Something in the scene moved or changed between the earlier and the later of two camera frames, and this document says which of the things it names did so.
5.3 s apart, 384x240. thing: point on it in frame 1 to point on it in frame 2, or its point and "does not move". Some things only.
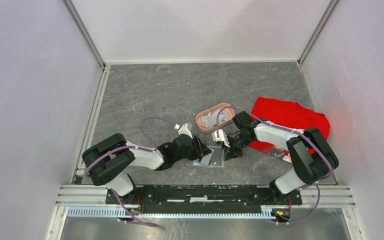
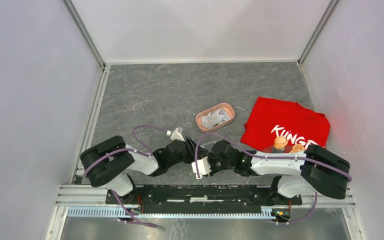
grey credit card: (209, 121) does not move
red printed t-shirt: (290, 114) does not move
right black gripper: (231, 152) to (213, 170)
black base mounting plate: (203, 198) does not move
